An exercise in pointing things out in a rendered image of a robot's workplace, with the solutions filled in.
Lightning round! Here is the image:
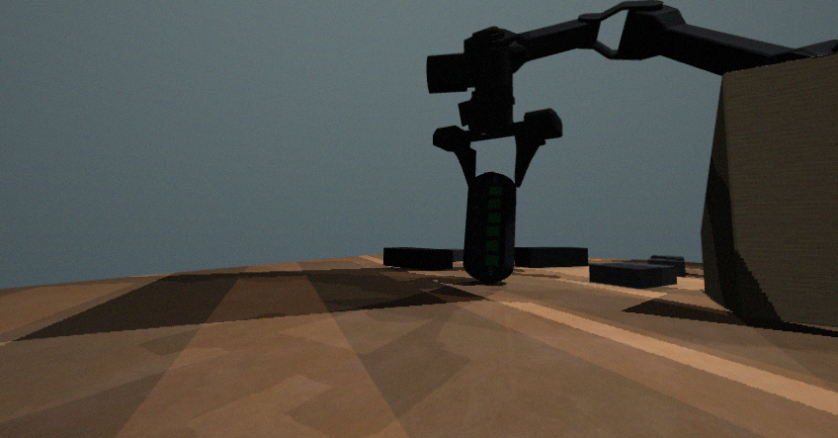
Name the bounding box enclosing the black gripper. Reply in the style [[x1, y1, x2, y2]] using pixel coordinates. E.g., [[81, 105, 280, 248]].
[[433, 81, 563, 188]]

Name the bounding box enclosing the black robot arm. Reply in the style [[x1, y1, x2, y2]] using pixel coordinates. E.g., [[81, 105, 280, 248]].
[[427, 0, 838, 131]]

